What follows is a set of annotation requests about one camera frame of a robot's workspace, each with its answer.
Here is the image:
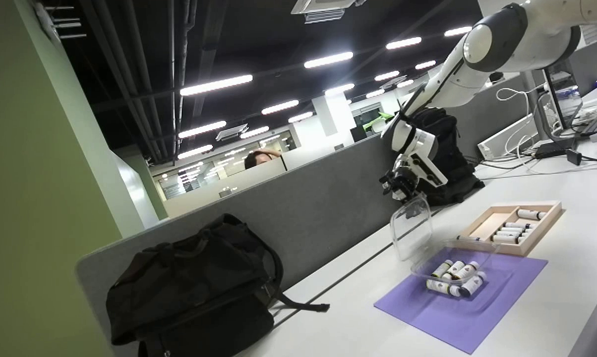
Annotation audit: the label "white flat device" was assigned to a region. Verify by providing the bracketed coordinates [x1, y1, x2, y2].
[477, 113, 544, 163]

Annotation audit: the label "black computer monitor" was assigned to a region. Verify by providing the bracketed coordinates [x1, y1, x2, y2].
[540, 36, 597, 131]

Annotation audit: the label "clear plastic lid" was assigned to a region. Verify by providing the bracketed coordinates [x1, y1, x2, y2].
[387, 193, 439, 266]

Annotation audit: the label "white wireless router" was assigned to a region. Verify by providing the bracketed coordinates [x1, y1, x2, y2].
[32, 0, 66, 46]

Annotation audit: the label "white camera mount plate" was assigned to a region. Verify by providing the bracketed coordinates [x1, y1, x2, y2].
[403, 145, 451, 189]

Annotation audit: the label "grey desk partition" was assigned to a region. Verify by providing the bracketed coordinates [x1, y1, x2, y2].
[443, 70, 544, 167]
[76, 135, 415, 326]

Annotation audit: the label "person head dark hair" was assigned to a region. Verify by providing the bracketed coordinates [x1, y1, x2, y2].
[243, 149, 288, 171]

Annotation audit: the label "purple mat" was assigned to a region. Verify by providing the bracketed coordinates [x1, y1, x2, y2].
[373, 246, 552, 357]

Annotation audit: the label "clear plastic container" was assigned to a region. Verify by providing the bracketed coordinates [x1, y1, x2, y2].
[409, 254, 514, 318]

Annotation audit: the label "wooden compartment tray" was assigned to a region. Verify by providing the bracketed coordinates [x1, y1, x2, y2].
[453, 201, 568, 258]

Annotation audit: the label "white looped cable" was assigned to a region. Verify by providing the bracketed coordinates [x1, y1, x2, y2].
[494, 84, 534, 107]

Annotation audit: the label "black backpack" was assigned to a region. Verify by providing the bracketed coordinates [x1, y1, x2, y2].
[389, 105, 488, 210]
[106, 212, 334, 357]

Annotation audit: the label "black power adapter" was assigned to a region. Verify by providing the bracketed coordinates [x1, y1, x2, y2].
[534, 137, 582, 161]

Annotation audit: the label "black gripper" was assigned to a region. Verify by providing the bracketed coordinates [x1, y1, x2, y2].
[377, 163, 425, 207]

